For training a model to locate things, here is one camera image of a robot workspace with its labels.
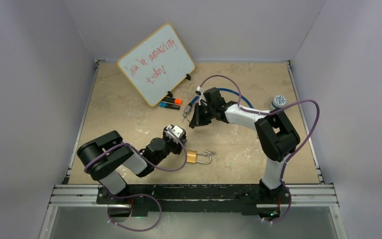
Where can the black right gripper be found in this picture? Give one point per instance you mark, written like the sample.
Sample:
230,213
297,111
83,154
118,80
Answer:
198,120

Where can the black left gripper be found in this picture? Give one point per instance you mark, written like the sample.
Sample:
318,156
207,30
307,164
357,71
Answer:
177,147

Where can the blue cable lock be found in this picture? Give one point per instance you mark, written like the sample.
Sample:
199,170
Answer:
195,99

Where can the silver key bunch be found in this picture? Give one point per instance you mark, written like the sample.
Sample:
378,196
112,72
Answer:
209,152

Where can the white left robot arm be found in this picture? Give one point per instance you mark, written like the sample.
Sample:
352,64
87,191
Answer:
102,156

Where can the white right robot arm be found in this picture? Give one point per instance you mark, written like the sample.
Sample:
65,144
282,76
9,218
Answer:
277,136

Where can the brass padlock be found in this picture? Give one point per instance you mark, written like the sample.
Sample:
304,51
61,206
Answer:
192,157

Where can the orange-capped black marker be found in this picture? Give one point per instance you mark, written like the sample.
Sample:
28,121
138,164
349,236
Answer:
172,100

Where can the blue-capped black marker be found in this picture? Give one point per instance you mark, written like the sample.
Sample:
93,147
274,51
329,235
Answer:
169,105

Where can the white dry-erase board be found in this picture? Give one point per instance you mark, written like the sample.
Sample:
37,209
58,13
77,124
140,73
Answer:
157,64

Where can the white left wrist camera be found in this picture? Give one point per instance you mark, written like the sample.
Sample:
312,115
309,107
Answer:
176,133

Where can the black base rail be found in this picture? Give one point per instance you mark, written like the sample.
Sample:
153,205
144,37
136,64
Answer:
246,199

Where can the aluminium frame rail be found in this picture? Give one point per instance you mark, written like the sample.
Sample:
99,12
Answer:
75,196

